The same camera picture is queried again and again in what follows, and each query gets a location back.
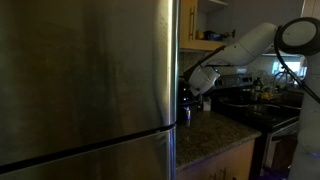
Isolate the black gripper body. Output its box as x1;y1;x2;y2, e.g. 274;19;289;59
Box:
191;93;205;106

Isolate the black coffee maker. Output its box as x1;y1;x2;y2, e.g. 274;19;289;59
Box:
178;78;201;113

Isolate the small white container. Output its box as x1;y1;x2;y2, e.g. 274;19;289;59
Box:
202;97;212;112

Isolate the small dark spice jar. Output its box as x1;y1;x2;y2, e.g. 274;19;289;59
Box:
184;106;193;127

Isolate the black frying pan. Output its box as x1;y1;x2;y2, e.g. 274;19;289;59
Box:
219;96;282;113

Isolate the green glass bottle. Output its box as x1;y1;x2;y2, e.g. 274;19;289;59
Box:
252;76;263;102

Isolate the yellow item in cabinet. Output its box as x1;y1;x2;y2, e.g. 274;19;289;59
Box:
195;29;205;41

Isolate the blue box in cabinet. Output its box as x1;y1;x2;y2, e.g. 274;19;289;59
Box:
203;30;225;42

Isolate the wooden upper cabinet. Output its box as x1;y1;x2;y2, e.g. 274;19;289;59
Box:
178;0;232;53

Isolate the black stove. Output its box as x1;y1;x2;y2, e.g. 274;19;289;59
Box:
211;74;304;180

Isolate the curved sink faucet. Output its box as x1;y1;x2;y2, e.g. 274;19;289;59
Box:
272;69;295;90

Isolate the stainless steel fridge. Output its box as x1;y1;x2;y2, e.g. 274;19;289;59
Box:
0;0;180;180

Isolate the short cabinet door handle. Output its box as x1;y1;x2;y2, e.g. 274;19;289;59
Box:
187;5;196;41

